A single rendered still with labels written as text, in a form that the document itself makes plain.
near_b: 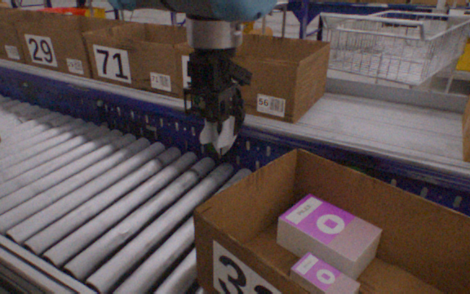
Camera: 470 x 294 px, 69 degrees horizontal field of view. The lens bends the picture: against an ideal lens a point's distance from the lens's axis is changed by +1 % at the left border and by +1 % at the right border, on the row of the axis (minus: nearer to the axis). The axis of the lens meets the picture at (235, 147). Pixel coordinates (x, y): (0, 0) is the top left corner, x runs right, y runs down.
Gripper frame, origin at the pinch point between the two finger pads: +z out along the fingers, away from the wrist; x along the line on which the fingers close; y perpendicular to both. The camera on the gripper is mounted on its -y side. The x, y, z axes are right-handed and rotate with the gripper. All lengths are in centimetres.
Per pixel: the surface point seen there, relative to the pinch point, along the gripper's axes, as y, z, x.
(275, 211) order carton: -4.7, 15.8, 10.2
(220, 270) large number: 18.9, 10.5, 10.4
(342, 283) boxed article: 8.9, 14.2, 27.6
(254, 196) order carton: 2.0, 7.9, 8.2
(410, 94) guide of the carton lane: -61, 3, 30
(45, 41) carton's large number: -31, -6, -96
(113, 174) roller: -2.6, 19.7, -37.4
